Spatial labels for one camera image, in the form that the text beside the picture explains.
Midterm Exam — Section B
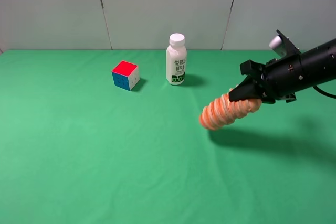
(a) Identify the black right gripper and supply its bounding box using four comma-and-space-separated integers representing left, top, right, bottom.
228, 57, 298, 103

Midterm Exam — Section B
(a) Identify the orange striped bread loaf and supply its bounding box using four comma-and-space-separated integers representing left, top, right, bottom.
199, 88, 262, 130

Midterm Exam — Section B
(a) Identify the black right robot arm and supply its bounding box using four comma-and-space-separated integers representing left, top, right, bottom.
228, 39, 335, 104

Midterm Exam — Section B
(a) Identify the white milk bottle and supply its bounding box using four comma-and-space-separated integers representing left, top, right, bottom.
166, 33, 187, 86

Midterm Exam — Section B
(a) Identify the rubik's cube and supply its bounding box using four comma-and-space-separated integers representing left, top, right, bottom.
111, 60, 140, 91

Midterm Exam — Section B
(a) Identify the green table cloth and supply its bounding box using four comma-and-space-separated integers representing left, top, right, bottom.
1, 50, 335, 223

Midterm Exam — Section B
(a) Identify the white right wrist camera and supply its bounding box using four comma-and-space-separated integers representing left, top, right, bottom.
269, 29, 301, 58

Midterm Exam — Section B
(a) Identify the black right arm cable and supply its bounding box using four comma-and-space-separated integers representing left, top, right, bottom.
313, 85, 336, 98

